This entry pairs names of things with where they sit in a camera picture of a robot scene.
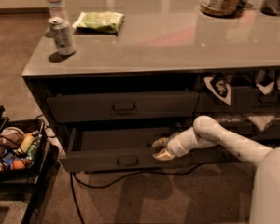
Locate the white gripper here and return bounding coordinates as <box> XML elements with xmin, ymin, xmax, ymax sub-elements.
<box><xmin>152</xmin><ymin>128</ymin><xmax>200</xmax><ymax>161</ymax></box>

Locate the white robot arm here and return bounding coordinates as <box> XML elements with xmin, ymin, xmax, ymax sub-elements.
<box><xmin>152</xmin><ymin>116</ymin><xmax>280</xmax><ymax>224</ymax></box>

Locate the grey drawer cabinet counter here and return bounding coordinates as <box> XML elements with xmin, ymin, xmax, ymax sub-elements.
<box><xmin>21</xmin><ymin>0</ymin><xmax>280</xmax><ymax>173</ymax></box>

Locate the white bag in drawer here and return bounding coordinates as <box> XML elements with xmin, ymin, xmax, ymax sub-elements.
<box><xmin>214</xmin><ymin>113</ymin><xmax>276</xmax><ymax>133</ymax></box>

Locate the green chip bag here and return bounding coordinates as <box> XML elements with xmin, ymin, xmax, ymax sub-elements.
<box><xmin>72</xmin><ymin>11</ymin><xmax>125</xmax><ymax>34</ymax></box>

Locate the black tray stand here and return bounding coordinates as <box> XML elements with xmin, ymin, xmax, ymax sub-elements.
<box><xmin>0</xmin><ymin>105</ymin><xmax>59</xmax><ymax>224</ymax></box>

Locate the black bin of groceries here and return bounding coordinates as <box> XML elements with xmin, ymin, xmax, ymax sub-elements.
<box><xmin>0</xmin><ymin>118</ymin><xmax>46</xmax><ymax>182</ymax></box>

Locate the white green soda can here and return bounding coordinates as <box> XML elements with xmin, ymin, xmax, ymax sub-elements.
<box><xmin>49</xmin><ymin>17</ymin><xmax>75</xmax><ymax>56</ymax></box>

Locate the clear plastic water bottle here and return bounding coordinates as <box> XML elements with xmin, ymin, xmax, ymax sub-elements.
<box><xmin>46</xmin><ymin>0</ymin><xmax>66</xmax><ymax>19</ymax></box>

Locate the black floor cable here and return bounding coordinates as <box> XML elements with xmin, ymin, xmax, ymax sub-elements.
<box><xmin>69</xmin><ymin>163</ymin><xmax>206</xmax><ymax>224</ymax></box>

